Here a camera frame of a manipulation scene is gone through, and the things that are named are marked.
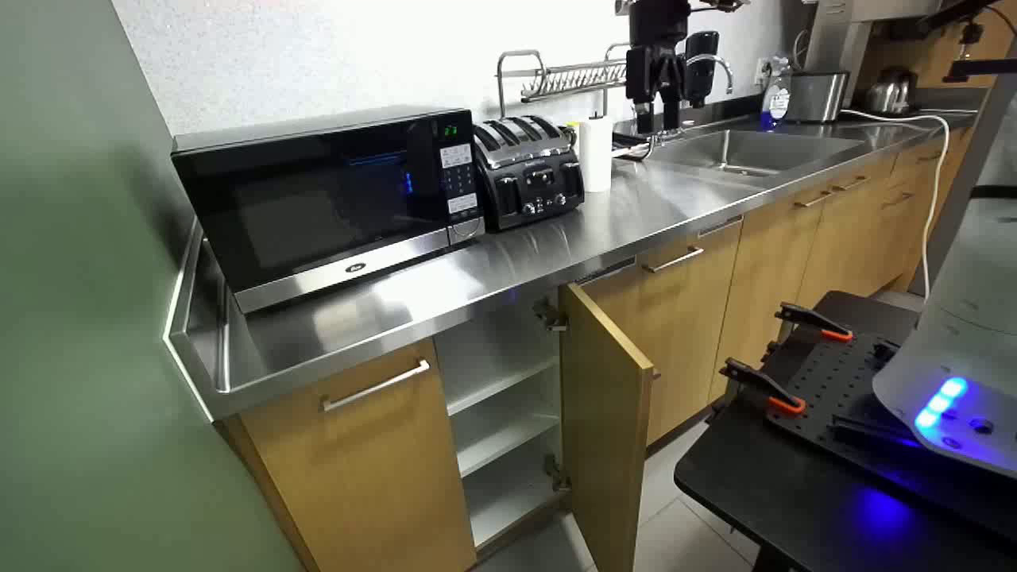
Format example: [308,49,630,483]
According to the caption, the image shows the chrome wire dish rack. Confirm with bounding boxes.
[492,43,641,124]

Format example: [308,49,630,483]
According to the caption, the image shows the stainless steel kitchen counter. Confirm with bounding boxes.
[161,102,984,425]

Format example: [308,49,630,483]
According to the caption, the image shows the stainless steel sink basin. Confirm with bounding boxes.
[641,124,882,183]

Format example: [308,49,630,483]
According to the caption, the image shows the shiny metal container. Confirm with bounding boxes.
[788,68,855,126]

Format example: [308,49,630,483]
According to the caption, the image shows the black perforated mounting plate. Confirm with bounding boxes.
[759,335,1017,538]

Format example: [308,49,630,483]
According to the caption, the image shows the wooden cupboard door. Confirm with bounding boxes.
[556,280,661,572]
[219,337,481,572]
[803,146,942,311]
[715,180,849,375]
[577,218,747,451]

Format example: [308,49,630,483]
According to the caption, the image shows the black steel microwave oven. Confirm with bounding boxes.
[173,104,488,318]

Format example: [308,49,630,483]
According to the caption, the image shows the steel cupboard shelf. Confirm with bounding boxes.
[439,357,561,421]
[451,409,561,479]

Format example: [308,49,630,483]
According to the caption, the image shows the white power cable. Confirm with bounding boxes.
[838,104,957,306]

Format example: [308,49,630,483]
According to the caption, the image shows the black clamp orange tips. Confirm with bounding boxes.
[717,357,809,421]
[771,303,858,351]

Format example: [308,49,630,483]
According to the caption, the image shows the closed wooden cupboard door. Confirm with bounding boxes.
[577,218,747,451]
[715,180,849,375]
[219,337,481,572]
[803,146,942,311]

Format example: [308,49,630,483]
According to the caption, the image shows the steel cupboard door handle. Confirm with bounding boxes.
[791,183,842,213]
[319,357,435,416]
[639,243,708,278]

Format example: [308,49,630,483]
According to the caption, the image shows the clear soap bottle blue liquid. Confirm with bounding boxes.
[757,55,799,136]

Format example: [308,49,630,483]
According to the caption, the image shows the black four-slot toaster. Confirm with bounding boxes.
[470,110,588,234]

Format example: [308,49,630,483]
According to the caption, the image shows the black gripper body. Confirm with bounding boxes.
[627,0,696,71]

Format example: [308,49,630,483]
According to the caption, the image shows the black robot table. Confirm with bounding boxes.
[671,289,1017,572]

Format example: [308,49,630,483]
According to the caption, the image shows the white paper towel roll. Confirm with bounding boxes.
[574,110,620,196]

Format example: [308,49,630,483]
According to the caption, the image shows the metal door hinge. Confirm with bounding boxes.
[539,451,573,492]
[531,296,570,335]

